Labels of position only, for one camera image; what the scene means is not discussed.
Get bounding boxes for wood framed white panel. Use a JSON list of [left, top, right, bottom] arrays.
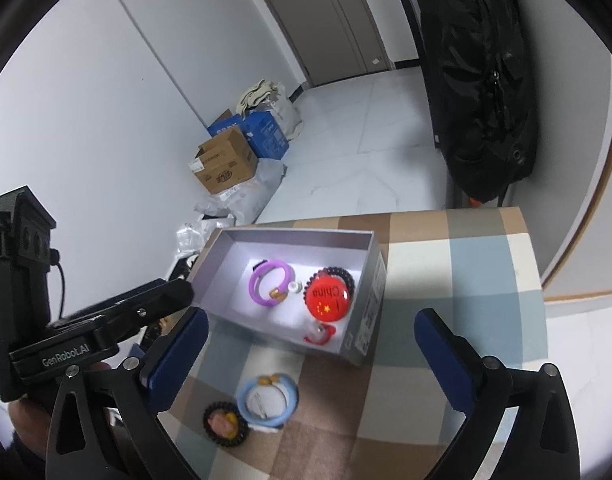
[[538, 47, 612, 302]]

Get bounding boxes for light blue bracelet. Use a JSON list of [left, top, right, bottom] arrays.
[[236, 372, 301, 429]]

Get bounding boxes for person's left hand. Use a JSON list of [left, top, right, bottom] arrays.
[[8, 389, 59, 458]]

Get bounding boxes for grey door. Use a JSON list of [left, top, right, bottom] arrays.
[[242, 0, 395, 89]]

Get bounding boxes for red round badge hair tie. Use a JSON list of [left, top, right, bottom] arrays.
[[305, 266, 357, 320]]

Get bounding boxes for brown cardboard box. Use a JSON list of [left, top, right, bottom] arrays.
[[188, 127, 259, 195]]

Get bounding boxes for black hanging backpack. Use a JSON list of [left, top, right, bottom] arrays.
[[412, 0, 538, 202]]

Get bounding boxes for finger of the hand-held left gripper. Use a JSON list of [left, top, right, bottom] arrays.
[[53, 278, 195, 349]]

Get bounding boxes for white cloth bag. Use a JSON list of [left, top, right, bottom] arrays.
[[236, 80, 305, 142]]

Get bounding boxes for blue cardboard box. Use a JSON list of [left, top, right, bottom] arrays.
[[207, 109, 291, 160]]

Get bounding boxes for purple bracelet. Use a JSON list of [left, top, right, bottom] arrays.
[[248, 258, 300, 306]]

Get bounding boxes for clear plastic bags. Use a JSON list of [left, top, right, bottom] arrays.
[[175, 160, 287, 262]]

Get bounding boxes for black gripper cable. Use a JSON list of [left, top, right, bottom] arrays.
[[50, 252, 67, 322]]

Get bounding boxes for red small ring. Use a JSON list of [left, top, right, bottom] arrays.
[[304, 323, 337, 346]]

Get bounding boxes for silver grey cardboard box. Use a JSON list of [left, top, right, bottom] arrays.
[[188, 227, 388, 369]]

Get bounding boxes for checkered tablecloth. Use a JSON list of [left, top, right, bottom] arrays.
[[150, 205, 545, 480]]

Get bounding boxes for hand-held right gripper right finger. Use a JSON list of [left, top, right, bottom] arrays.
[[414, 308, 582, 480]]

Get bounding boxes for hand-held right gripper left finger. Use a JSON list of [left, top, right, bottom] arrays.
[[44, 306, 210, 480]]

